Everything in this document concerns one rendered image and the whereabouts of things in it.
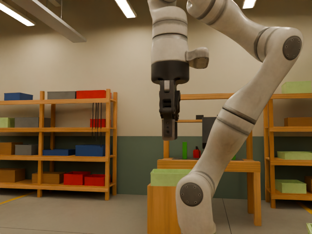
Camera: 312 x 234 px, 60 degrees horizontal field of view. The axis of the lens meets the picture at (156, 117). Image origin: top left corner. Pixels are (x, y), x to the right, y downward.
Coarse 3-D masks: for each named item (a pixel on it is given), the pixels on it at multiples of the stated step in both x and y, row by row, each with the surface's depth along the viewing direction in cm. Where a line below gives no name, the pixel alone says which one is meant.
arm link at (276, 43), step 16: (272, 32) 64; (288, 32) 61; (272, 48) 62; (288, 48) 62; (272, 64) 63; (288, 64) 64; (256, 80) 64; (272, 80) 64; (240, 96) 65; (256, 96) 64; (240, 112) 65; (256, 112) 65
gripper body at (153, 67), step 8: (152, 64) 52; (160, 64) 50; (168, 64) 50; (176, 64) 50; (184, 64) 51; (152, 72) 52; (160, 72) 50; (168, 72) 50; (176, 72) 50; (184, 72) 50; (152, 80) 52; (160, 80) 51; (176, 80) 51; (184, 80) 51; (176, 88) 56
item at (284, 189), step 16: (272, 96) 479; (288, 96) 474; (304, 96) 470; (272, 112) 482; (272, 128) 476; (288, 128) 471; (304, 128) 467; (272, 144) 478; (272, 160) 477; (288, 160) 472; (304, 160) 468; (272, 176) 475; (272, 192) 474; (288, 192) 473; (304, 192) 470
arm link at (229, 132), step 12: (216, 120) 69; (228, 120) 66; (240, 120) 65; (216, 132) 68; (228, 132) 66; (240, 132) 66; (216, 144) 69; (228, 144) 67; (240, 144) 68; (204, 156) 74; (216, 156) 71; (228, 156) 70; (204, 168) 74; (216, 168) 72; (216, 180) 73
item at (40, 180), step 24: (24, 96) 591; (48, 96) 566; (72, 96) 559; (96, 96) 547; (0, 120) 585; (24, 120) 577; (48, 120) 600; (96, 120) 545; (0, 144) 586; (24, 144) 602; (96, 144) 584; (0, 168) 613
